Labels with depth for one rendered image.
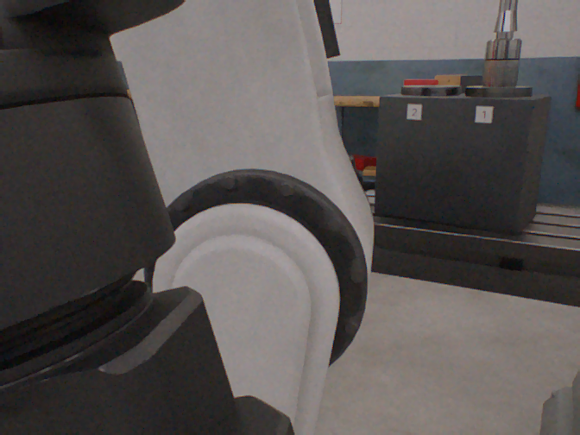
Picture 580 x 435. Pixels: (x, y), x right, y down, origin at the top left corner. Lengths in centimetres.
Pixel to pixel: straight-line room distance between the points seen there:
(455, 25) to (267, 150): 487
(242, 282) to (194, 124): 10
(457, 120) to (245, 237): 56
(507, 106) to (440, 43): 440
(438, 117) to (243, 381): 58
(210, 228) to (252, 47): 11
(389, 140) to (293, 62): 55
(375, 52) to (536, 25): 134
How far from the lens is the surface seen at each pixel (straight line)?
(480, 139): 81
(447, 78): 466
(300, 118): 32
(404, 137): 85
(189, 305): 15
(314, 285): 30
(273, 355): 32
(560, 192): 517
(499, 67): 84
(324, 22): 61
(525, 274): 81
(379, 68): 531
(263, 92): 32
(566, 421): 178
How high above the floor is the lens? 114
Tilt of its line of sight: 15 degrees down
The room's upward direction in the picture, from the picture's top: straight up
